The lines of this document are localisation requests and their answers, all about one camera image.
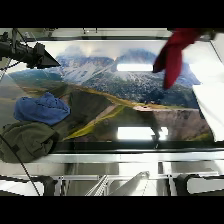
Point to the silver frame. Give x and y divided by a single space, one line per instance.
133 158

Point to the red garment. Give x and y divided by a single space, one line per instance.
175 55

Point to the olive green garment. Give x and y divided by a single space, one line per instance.
28 141

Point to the blue garment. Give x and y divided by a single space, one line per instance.
43 110

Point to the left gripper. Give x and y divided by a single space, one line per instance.
39 56

